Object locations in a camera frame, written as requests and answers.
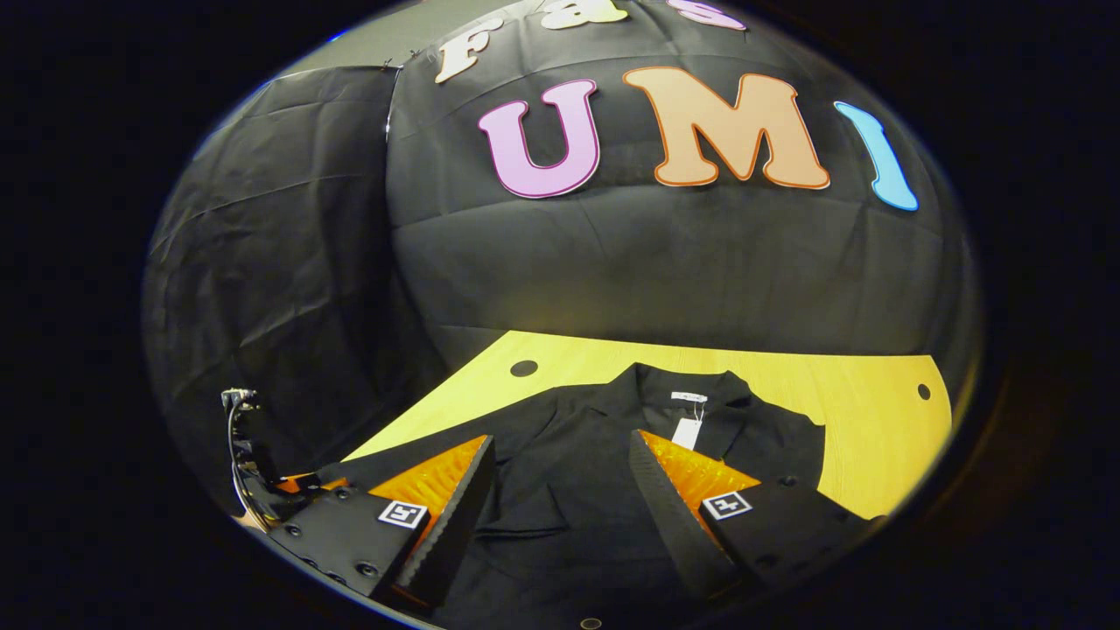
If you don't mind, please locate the black backdrop cloth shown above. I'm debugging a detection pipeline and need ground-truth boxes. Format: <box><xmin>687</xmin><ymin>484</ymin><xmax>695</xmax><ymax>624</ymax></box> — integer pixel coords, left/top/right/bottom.
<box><xmin>143</xmin><ymin>0</ymin><xmax>981</xmax><ymax>517</ymax></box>

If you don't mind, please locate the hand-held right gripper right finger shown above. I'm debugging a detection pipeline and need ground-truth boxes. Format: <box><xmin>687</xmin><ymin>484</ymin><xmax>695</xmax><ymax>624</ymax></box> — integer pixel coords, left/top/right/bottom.
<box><xmin>628</xmin><ymin>429</ymin><xmax>889</xmax><ymax>605</ymax></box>

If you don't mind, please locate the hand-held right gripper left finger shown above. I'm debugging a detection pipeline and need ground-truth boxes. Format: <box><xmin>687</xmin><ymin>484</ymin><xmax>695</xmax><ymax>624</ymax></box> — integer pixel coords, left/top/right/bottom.
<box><xmin>267</xmin><ymin>435</ymin><xmax>497</xmax><ymax>611</ymax></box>

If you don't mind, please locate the black button-up shirt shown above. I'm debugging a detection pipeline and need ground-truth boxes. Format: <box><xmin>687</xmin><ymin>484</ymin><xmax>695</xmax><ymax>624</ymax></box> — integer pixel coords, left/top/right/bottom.
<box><xmin>319</xmin><ymin>363</ymin><xmax>876</xmax><ymax>630</ymax></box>

